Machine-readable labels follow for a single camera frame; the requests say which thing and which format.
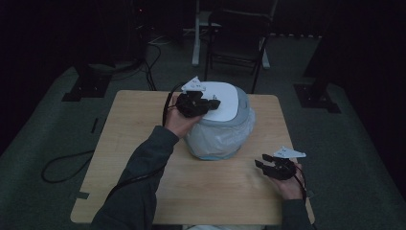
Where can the person's right hand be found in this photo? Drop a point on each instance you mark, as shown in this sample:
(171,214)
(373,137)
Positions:
(290,187)

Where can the dark equipment tower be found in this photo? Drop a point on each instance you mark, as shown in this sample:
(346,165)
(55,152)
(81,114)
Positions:
(137,32)

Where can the black stand base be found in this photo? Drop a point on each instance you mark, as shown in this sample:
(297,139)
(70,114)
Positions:
(87,84)
(316,96)

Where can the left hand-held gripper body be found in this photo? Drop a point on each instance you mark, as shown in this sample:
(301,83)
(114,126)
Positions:
(190,103)

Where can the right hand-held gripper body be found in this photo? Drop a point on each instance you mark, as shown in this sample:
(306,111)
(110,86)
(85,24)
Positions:
(282,169)

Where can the translucent plastic trash bag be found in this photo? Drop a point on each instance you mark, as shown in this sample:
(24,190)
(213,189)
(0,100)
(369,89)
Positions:
(220,140)

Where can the grey tape piece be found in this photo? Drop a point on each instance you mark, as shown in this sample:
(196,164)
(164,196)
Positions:
(82,195)

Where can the person's left hand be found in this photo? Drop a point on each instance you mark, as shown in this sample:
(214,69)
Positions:
(182,123)

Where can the black folding chair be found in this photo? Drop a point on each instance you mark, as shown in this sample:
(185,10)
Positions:
(237,35)

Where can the grey white lidded trash can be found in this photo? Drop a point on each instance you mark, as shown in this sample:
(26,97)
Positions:
(230,102)

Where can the black tape strip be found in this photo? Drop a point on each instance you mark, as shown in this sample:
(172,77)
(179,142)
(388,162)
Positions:
(94,125)

